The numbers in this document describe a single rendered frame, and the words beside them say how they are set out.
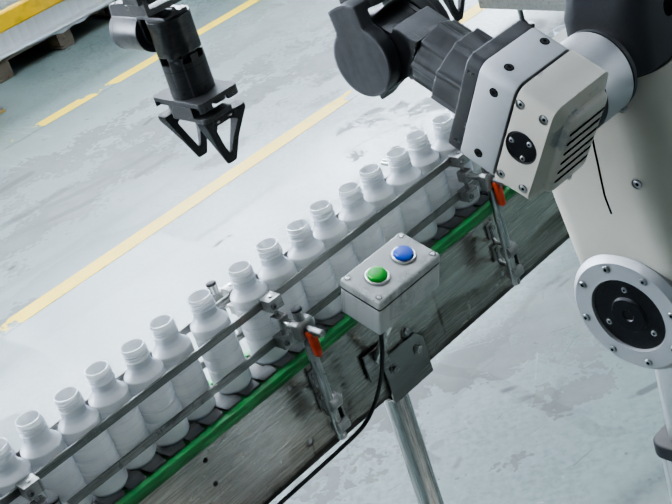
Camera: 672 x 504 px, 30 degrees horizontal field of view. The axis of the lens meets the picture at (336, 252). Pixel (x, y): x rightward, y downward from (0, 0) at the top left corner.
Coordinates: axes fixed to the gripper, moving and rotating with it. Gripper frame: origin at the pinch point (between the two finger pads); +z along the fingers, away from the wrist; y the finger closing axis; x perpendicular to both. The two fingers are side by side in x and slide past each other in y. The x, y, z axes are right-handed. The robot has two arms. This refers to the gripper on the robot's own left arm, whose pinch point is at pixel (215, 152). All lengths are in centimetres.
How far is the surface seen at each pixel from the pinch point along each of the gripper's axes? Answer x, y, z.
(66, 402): -28.4, -11.5, 25.1
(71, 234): 116, -308, 148
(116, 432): -23.6, -11.5, 34.1
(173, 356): -11.1, -11.2, 29.3
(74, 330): 71, -239, 147
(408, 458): 24, -12, 77
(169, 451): -18.1, -9.8, 41.2
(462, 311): 42, -7, 55
